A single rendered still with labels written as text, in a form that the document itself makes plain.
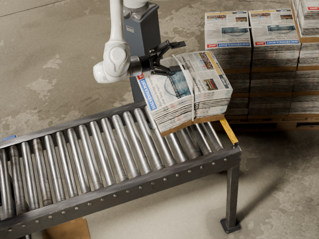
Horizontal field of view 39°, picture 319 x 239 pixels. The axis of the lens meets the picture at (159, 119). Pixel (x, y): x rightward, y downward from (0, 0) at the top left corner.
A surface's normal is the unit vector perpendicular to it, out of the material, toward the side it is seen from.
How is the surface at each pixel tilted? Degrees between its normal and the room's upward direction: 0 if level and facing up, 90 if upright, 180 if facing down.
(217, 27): 1
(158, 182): 90
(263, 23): 1
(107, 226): 0
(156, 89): 12
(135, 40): 90
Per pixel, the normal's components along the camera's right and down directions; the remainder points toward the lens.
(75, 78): -0.09, -0.66
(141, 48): -0.58, 0.65
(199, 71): 0.13, -0.66
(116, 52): 0.16, 0.00
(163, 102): -0.29, -0.52
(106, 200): 0.31, 0.70
